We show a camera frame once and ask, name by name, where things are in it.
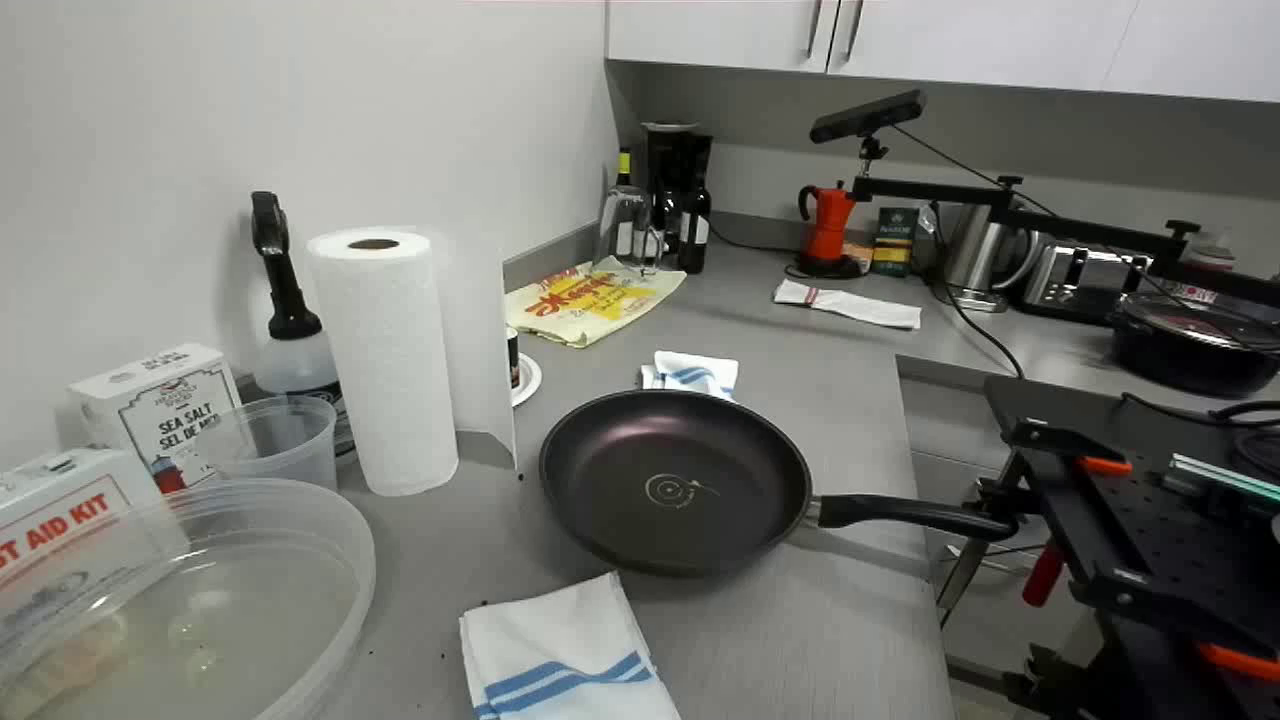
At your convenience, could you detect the black power cable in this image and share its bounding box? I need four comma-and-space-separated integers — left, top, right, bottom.
938, 280, 1031, 389

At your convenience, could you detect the small clear plastic container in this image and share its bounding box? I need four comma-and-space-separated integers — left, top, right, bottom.
216, 393, 342, 494

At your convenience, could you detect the spray bottle black trigger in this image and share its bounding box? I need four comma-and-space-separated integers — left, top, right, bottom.
248, 190, 342, 395

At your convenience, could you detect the black round dish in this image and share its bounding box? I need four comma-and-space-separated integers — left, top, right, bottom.
1113, 286, 1280, 400

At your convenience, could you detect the white first aid kit box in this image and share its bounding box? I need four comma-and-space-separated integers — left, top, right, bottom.
0, 444, 193, 632

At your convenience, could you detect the steel kettle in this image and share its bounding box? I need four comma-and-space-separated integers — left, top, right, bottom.
939, 206, 1046, 306

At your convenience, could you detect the white paper towel roll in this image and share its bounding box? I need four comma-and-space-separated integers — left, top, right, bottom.
303, 226, 521, 502

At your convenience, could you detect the white sea salt box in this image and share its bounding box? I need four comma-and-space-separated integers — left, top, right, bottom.
68, 341, 258, 497

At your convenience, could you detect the white upper cabinet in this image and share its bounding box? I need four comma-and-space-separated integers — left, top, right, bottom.
603, 0, 1280, 110

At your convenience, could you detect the large clear plastic bowl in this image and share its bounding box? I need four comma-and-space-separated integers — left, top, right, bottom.
0, 475, 382, 720

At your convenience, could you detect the device with green light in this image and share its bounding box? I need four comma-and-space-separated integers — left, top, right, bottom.
1164, 449, 1280, 510

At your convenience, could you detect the black coffee maker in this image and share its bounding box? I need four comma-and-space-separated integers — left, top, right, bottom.
636, 118, 716, 271

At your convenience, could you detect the orange-handled black bar clamp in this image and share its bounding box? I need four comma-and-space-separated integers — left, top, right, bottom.
1005, 418, 1142, 490
1103, 571, 1280, 694

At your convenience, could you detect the white rolled cloth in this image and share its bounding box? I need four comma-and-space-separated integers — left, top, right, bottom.
772, 275, 927, 338

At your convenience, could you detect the silver kitchen appliance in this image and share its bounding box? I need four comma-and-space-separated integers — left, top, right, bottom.
1023, 237, 1158, 326

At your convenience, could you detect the black perforated work table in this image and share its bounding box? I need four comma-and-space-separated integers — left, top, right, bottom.
985, 378, 1280, 720

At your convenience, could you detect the black frying pan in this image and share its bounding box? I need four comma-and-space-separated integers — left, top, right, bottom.
538, 389, 1020, 584

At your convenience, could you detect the condiment bottle yellow cap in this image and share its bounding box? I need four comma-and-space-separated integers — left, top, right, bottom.
595, 147, 648, 263

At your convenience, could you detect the yellow printed bag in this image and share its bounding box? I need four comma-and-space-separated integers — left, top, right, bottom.
499, 254, 693, 351

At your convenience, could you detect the thin white blue-striped cloth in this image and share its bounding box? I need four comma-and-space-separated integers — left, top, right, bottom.
455, 571, 685, 720

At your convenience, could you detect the dark glass bottle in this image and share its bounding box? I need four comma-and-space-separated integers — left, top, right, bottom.
672, 184, 716, 275

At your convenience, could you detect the black stereo camera bar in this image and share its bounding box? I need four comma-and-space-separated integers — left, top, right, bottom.
805, 90, 927, 147

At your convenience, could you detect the dark green box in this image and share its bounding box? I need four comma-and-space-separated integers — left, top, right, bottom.
872, 206, 938, 275

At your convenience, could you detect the red-handled clamp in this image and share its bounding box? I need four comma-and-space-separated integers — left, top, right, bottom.
932, 531, 1072, 632

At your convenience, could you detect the red kettle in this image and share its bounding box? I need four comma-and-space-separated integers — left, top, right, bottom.
795, 175, 866, 280

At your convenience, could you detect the white round tray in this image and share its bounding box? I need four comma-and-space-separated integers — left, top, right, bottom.
505, 348, 548, 413

